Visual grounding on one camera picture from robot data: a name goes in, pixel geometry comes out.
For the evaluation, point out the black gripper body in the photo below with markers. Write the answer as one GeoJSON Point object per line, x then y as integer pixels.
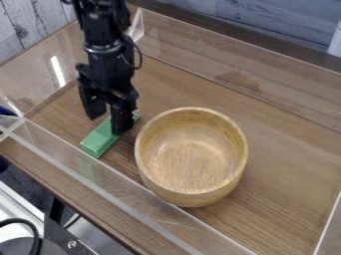
{"type": "Point", "coordinates": [110, 71]}

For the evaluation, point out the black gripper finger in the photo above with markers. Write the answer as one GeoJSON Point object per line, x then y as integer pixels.
{"type": "Point", "coordinates": [123, 111]}
{"type": "Point", "coordinates": [93, 100]}

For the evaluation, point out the green rectangular block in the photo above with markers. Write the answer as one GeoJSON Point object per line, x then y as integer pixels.
{"type": "Point", "coordinates": [99, 140]}

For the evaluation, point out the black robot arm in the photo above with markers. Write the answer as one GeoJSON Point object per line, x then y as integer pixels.
{"type": "Point", "coordinates": [105, 20]}

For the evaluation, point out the brown wooden bowl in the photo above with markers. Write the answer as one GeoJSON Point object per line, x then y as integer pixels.
{"type": "Point", "coordinates": [192, 155]}

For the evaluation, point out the blue object at edge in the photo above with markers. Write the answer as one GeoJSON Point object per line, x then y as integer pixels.
{"type": "Point", "coordinates": [6, 112]}

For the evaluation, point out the black metal bracket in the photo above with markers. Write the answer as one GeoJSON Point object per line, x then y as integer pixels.
{"type": "Point", "coordinates": [61, 242]}

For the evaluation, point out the clear acrylic tray wall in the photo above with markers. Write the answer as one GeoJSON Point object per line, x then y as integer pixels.
{"type": "Point", "coordinates": [278, 90]}

